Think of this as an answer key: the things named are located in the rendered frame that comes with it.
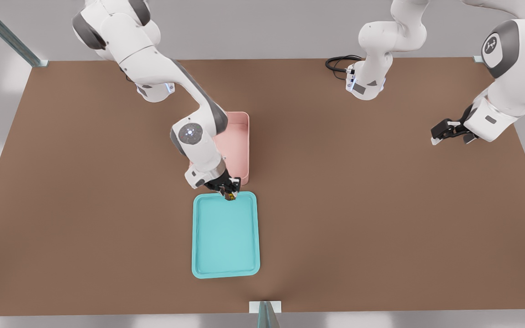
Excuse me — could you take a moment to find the pale blue-green tray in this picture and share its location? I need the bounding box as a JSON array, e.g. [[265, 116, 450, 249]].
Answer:
[[192, 191, 261, 279]]

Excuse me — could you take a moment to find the black cable loop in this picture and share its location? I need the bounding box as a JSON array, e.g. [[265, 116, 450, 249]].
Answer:
[[325, 55, 366, 82]]

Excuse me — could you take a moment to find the pink rectangular box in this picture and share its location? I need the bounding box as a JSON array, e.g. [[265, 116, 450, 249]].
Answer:
[[189, 112, 250, 186]]

